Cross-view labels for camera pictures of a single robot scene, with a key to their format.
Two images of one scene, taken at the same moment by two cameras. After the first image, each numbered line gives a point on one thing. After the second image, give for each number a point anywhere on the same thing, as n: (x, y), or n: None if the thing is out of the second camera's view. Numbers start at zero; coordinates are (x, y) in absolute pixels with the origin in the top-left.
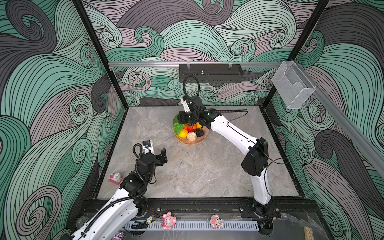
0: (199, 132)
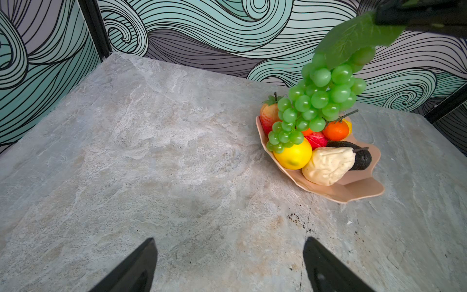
0: (363, 158)
